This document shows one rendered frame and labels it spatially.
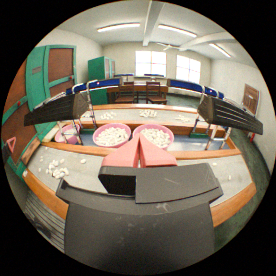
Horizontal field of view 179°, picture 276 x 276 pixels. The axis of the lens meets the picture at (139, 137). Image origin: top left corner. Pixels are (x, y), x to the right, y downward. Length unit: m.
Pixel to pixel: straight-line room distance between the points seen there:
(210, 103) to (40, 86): 1.21
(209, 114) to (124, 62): 5.17
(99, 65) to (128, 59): 2.48
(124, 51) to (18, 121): 5.15
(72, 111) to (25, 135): 0.79
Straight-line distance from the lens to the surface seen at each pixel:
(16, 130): 0.99
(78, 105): 0.30
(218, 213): 0.51
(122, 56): 5.39
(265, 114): 4.42
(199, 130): 0.90
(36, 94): 1.09
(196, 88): 0.88
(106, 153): 0.55
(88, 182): 0.50
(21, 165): 1.02
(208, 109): 0.28
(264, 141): 4.38
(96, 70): 3.14
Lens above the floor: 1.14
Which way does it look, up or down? 38 degrees down
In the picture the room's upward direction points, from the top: straight up
